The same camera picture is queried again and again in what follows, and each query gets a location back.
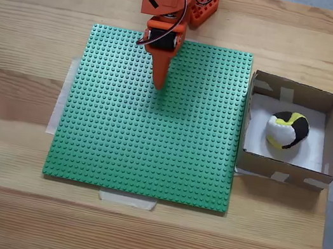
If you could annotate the white yellow black soft ball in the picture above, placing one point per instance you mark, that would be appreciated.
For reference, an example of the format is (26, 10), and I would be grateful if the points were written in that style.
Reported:
(281, 132)

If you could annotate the brown cardboard box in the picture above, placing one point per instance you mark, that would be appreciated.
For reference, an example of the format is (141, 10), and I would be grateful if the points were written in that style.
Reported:
(274, 171)

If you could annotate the masking tape strip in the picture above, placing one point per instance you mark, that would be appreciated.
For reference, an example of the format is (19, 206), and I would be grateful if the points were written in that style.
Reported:
(58, 105)
(192, 41)
(127, 200)

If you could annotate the green studded baseplate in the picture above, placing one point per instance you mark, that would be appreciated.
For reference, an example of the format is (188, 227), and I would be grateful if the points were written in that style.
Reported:
(103, 136)

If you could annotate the white paper sheet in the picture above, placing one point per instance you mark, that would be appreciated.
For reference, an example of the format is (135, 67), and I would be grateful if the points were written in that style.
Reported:
(254, 140)

